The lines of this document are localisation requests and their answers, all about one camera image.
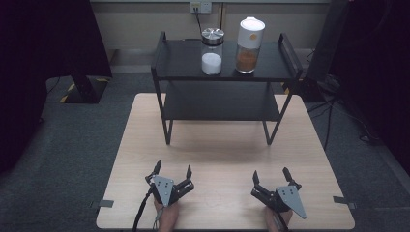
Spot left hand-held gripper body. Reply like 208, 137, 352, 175
144, 174, 195, 208

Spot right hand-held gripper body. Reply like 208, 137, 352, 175
249, 183, 308, 220

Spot black two-tier metal shelf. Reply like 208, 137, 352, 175
150, 31, 305, 146

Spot glass jar with silver lid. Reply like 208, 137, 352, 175
200, 27, 225, 76

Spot glass jar with white lid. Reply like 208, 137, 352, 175
234, 16, 267, 74

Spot person's right hand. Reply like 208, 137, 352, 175
264, 205, 294, 232

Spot person's left hand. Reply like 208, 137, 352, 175
153, 196, 181, 232

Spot black stand base yellow stripes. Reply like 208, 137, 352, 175
59, 71, 110, 104

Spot black upright stand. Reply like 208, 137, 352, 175
303, 0, 352, 103

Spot dark curtain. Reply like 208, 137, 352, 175
332, 0, 410, 178
0, 0, 113, 175

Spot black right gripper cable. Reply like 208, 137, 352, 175
274, 211, 290, 232

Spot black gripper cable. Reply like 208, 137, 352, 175
132, 186, 155, 232
274, 211, 290, 232

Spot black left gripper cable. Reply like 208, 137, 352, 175
132, 186, 155, 232

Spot black floor cables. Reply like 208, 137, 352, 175
306, 75, 382, 153

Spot black cable at wall socket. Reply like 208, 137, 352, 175
193, 7, 205, 35

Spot white wall socket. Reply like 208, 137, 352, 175
190, 0, 213, 15

